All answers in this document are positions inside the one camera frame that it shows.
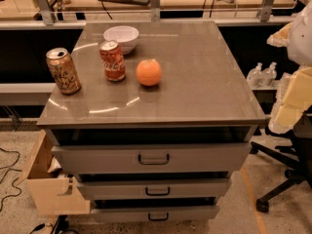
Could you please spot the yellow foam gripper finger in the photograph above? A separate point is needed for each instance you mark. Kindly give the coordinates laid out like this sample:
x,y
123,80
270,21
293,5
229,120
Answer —
x,y
294,94

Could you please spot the grey top drawer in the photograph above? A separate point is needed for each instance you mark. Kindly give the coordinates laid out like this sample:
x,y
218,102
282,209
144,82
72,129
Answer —
x,y
149,159

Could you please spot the grey drawer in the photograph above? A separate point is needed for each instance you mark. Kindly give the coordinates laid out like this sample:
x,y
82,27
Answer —
x,y
149,159
154,189
155,214

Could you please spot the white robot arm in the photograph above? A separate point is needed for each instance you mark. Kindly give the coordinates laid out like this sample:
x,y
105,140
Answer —
x,y
294,93

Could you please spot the grey drawer cabinet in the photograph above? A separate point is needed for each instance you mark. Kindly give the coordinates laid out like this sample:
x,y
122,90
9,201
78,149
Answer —
x,y
202,97

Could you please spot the grey middle drawer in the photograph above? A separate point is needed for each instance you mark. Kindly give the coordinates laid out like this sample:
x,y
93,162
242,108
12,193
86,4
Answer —
x,y
154,189

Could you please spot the grey bottom drawer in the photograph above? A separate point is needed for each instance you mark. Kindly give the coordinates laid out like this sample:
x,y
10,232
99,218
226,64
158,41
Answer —
x,y
155,214

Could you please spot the black office chair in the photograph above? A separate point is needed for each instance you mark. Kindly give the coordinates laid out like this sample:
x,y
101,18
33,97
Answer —
x,y
297,157

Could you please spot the clear sanitizer bottle left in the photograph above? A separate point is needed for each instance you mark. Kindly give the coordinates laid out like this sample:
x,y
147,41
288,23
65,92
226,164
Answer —
x,y
254,75

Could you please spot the orange fruit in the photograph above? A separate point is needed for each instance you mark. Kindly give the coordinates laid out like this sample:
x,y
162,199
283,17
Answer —
x,y
148,72

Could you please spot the white bowl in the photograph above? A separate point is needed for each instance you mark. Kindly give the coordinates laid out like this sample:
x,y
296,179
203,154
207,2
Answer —
x,y
126,36

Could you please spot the red cola can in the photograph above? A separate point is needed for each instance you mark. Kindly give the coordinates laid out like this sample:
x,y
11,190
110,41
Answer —
x,y
112,60

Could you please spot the gold LaCroix can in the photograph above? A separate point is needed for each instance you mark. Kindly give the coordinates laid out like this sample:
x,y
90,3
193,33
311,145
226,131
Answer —
x,y
63,70

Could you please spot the crumpled paper in box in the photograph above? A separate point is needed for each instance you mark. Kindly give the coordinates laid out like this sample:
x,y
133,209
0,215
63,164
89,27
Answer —
x,y
54,166

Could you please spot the wooden side box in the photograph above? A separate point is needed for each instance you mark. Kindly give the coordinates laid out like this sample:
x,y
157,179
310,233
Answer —
x,y
55,193

